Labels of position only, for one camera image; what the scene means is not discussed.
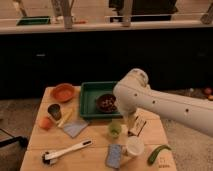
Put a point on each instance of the white dish brush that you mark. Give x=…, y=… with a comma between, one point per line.
x=50, y=158

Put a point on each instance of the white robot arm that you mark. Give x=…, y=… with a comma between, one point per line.
x=133, y=92

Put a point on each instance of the dark bowl with nuts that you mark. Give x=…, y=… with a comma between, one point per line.
x=106, y=103

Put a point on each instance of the green plastic tray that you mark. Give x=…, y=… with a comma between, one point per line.
x=89, y=93

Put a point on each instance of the orange plastic bowl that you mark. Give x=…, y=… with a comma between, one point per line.
x=63, y=92

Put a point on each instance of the yellow banana toy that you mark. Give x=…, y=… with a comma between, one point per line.
x=65, y=118

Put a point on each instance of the green plastic cup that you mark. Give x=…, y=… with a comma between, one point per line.
x=114, y=129

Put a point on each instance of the brown snack box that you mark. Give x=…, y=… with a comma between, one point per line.
x=137, y=127

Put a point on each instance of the blue grey cloth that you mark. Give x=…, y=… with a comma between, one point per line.
x=74, y=128

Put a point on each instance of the dark metal cup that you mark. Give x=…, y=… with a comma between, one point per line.
x=55, y=111

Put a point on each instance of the white mug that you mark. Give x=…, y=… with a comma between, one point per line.
x=134, y=146

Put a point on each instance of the orange fruit toy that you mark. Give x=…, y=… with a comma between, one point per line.
x=45, y=123

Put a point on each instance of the blue sponge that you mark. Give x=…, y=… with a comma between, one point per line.
x=114, y=156

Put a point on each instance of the green cucumber toy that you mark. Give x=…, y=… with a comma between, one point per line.
x=154, y=154

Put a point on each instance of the black chair base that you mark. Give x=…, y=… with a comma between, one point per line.
x=23, y=141

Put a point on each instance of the green tray on counter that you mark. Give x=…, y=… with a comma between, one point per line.
x=36, y=20

